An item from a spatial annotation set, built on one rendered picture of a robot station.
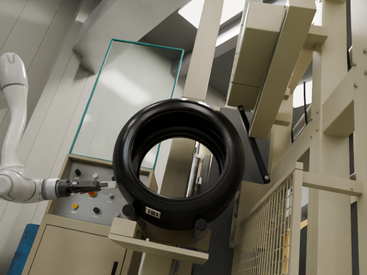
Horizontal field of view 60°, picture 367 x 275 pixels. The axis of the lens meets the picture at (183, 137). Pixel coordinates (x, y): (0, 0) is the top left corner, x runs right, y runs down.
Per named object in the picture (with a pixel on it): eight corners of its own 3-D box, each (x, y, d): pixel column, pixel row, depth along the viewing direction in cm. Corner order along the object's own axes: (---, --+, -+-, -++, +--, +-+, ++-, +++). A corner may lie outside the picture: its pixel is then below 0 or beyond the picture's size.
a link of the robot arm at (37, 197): (50, 203, 137) (37, 201, 125) (13, 205, 137) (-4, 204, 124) (51, 178, 140) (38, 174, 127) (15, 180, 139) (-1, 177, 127)
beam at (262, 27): (225, 106, 180) (229, 84, 186) (270, 113, 178) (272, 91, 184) (244, 27, 124) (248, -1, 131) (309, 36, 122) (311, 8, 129)
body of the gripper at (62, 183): (57, 177, 131) (79, 175, 132) (64, 183, 139) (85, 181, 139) (55, 194, 128) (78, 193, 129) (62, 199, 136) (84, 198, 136)
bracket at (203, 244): (125, 234, 152) (130, 213, 156) (207, 251, 149) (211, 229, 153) (124, 233, 149) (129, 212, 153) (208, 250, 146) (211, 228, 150)
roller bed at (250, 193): (228, 247, 161) (235, 191, 173) (257, 253, 160) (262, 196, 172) (234, 243, 143) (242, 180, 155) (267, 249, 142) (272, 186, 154)
